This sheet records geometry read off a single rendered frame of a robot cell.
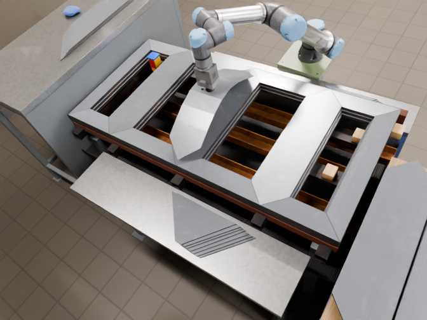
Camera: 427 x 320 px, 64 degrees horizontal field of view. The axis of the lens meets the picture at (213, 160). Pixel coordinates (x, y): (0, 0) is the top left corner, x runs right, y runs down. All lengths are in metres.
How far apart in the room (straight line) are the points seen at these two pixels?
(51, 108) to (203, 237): 1.12
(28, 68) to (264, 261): 1.66
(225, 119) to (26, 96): 1.05
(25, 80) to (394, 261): 1.97
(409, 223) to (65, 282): 2.06
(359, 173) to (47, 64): 1.73
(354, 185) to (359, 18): 2.65
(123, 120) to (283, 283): 1.14
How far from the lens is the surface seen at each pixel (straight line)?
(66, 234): 2.77
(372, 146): 1.64
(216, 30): 1.50
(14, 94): 2.13
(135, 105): 1.96
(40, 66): 2.23
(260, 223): 1.50
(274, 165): 1.54
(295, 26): 1.73
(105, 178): 1.87
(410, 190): 1.57
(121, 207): 1.73
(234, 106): 1.79
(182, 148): 1.60
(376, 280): 1.38
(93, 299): 2.47
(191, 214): 1.55
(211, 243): 1.49
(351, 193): 1.49
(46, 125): 2.11
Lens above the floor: 2.13
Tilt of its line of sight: 53 degrees down
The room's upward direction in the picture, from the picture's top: 15 degrees counter-clockwise
